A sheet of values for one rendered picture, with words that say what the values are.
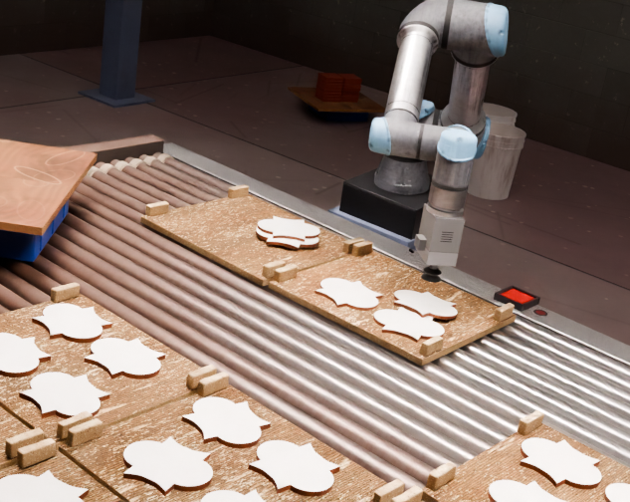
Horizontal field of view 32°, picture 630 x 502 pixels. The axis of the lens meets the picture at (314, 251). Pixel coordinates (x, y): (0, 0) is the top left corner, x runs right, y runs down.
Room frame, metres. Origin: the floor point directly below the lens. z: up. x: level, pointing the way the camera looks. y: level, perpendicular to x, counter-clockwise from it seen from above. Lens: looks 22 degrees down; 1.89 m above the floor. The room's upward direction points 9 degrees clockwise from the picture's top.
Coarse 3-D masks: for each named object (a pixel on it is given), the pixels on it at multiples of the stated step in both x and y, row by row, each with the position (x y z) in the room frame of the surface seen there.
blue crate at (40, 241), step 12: (60, 216) 2.29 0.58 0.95; (48, 228) 2.19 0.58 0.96; (0, 240) 2.08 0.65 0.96; (12, 240) 2.08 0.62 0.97; (24, 240) 2.08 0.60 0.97; (36, 240) 2.09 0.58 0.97; (48, 240) 2.19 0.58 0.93; (0, 252) 2.08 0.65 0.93; (12, 252) 2.08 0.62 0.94; (24, 252) 2.08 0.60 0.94; (36, 252) 2.09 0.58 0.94
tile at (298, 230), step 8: (264, 224) 2.40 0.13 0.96; (272, 224) 2.41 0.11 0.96; (280, 224) 2.41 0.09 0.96; (288, 224) 2.42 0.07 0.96; (296, 224) 2.43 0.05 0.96; (304, 224) 2.44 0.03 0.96; (272, 232) 2.36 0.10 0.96; (280, 232) 2.36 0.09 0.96; (288, 232) 2.37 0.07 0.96; (296, 232) 2.38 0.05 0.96; (304, 232) 2.39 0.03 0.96; (312, 232) 2.40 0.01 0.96; (304, 240) 2.35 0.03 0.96
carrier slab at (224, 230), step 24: (144, 216) 2.40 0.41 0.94; (168, 216) 2.42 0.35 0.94; (192, 216) 2.44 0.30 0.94; (216, 216) 2.47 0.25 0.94; (240, 216) 2.49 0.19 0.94; (264, 216) 2.52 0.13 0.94; (288, 216) 2.54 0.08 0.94; (192, 240) 2.30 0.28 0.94; (216, 240) 2.32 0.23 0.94; (240, 240) 2.34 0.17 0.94; (336, 240) 2.43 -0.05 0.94; (240, 264) 2.20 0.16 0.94; (264, 264) 2.22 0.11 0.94; (288, 264) 2.24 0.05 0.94; (312, 264) 2.27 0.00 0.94
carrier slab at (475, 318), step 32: (352, 256) 2.35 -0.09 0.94; (384, 256) 2.38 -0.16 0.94; (288, 288) 2.12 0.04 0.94; (384, 288) 2.19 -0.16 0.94; (416, 288) 2.22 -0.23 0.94; (448, 288) 2.25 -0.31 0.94; (352, 320) 2.01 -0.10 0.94; (448, 320) 2.08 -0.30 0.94; (480, 320) 2.11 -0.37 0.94; (512, 320) 2.15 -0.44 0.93; (416, 352) 1.91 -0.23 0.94; (448, 352) 1.96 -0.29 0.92
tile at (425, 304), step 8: (400, 296) 2.13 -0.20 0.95; (408, 296) 2.14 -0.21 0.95; (416, 296) 2.15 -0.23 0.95; (424, 296) 2.16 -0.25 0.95; (432, 296) 2.17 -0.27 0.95; (400, 304) 2.09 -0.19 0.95; (408, 304) 2.09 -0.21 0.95; (416, 304) 2.10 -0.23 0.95; (424, 304) 2.11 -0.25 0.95; (432, 304) 2.12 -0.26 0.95; (440, 304) 2.13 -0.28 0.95; (448, 304) 2.14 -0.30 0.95; (416, 312) 2.07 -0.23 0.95; (424, 312) 2.06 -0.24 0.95; (432, 312) 2.07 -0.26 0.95; (440, 312) 2.08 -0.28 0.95; (448, 312) 2.09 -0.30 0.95; (456, 312) 2.10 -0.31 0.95
